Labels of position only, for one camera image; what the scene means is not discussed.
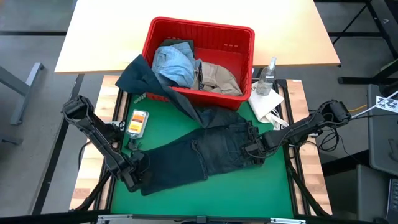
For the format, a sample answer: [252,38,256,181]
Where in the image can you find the clear spray bottle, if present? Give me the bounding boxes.
[255,56,278,96]

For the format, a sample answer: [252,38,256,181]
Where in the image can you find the green table mat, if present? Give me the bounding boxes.
[110,93,295,218]

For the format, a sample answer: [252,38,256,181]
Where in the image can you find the orange label plastic package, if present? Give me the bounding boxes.
[126,108,150,140]

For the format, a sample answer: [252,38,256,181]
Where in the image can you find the light wooden table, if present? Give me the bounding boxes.
[54,0,341,75]

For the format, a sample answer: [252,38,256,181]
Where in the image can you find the white logo tag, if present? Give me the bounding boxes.
[376,95,398,113]

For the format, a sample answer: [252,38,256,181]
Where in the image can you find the dark grey box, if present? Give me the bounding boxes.
[323,164,389,222]

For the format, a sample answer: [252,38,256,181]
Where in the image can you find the aluminium bar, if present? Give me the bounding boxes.
[96,213,307,224]

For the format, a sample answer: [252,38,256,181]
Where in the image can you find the dark blue jeans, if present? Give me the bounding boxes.
[114,54,267,197]

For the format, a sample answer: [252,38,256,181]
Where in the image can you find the dark green garment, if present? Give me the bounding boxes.
[160,37,195,50]

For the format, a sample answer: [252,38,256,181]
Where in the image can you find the yellow power plug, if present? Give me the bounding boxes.
[348,104,368,113]

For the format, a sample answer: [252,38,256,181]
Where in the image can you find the grey cabinet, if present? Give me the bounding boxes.
[367,83,398,177]

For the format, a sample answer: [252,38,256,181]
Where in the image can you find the black desk frame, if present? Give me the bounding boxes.
[328,0,398,85]

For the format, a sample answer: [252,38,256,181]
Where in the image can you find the beige trousers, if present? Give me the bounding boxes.
[192,61,244,97]

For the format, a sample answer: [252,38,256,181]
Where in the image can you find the black aluminium table frame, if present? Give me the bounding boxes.
[70,74,332,218]

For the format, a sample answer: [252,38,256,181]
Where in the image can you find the light blue jeans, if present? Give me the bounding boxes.
[151,41,200,89]

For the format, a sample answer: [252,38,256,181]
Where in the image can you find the black cable bundle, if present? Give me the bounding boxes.
[318,124,343,153]

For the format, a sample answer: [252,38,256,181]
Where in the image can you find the white cloth bag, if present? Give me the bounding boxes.
[248,81,290,128]

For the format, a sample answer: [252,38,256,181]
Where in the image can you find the red plastic laundry basket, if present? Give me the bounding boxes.
[141,16,256,112]

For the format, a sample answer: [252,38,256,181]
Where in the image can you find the grey metal stand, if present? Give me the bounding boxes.
[0,62,46,126]

